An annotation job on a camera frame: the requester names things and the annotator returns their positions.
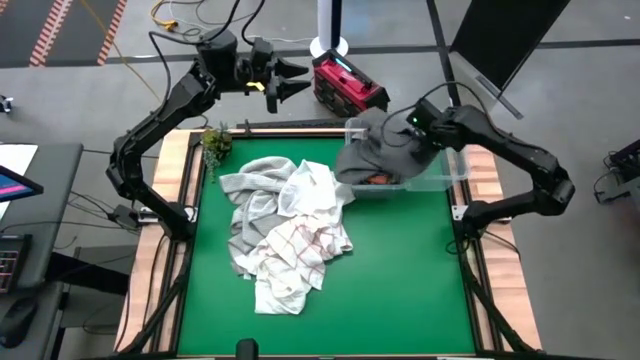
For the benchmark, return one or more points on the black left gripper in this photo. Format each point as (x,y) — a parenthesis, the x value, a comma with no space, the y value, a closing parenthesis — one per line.
(260,62)

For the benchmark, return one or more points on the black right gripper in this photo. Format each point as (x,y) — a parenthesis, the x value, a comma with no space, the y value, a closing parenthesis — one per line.
(425,117)

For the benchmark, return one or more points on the grey waffle towel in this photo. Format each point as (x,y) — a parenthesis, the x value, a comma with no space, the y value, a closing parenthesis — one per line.
(370,150)

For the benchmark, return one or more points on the orange towel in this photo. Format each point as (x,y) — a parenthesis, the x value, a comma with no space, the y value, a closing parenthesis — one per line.
(379,179)

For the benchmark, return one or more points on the plain white towel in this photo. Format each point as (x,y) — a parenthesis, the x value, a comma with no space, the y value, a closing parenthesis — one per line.
(315,190)

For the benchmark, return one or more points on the light grey towel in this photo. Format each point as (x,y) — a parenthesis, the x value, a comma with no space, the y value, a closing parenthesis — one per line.
(250,200)

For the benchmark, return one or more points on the white towel red stripes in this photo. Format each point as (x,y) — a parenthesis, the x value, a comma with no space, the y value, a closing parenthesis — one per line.
(295,260)

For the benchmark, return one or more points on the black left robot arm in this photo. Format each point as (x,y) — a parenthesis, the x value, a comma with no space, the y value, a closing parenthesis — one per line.
(150,125)

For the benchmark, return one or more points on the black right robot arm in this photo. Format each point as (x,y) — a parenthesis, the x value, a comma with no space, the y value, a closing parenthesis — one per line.
(500,140)

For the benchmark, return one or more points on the red and black toolbox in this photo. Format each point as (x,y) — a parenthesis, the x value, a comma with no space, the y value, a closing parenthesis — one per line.
(345,82)

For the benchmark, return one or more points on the clear plastic bin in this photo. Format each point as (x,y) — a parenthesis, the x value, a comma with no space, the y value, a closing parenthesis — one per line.
(356,127)
(450,175)

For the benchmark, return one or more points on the white standing pole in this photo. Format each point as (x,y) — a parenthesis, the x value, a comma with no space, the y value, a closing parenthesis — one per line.
(330,25)

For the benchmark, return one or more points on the small green potted plant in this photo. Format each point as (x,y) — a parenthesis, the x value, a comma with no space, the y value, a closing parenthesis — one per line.
(216,145)

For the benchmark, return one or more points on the black monitor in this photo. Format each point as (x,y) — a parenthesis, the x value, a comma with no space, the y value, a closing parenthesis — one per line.
(500,35)

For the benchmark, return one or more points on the black equipment box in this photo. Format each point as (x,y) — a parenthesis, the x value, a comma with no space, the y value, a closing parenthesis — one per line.
(625,165)

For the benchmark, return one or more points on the black power adapter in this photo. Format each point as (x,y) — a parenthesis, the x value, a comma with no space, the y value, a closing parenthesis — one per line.
(127,216)

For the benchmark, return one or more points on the black mat orange stripes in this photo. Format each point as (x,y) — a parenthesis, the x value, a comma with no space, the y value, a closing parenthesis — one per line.
(50,30)

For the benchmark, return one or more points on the white paper sheet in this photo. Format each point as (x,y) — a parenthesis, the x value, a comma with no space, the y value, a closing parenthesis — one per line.
(17,155)

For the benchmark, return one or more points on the dark grey side desk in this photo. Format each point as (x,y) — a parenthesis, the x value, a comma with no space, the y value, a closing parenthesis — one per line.
(40,220)

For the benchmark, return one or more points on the black keyboard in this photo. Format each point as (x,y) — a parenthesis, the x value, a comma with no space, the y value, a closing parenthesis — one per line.
(10,262)

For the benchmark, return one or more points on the black computer mouse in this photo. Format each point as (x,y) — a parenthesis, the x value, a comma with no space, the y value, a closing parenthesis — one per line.
(17,322)

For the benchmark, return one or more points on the black frame strut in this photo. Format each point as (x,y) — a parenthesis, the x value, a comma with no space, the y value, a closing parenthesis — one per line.
(492,310)
(160,310)

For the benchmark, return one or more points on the black table-level camera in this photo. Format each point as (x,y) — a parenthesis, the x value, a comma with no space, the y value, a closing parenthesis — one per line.
(246,349)

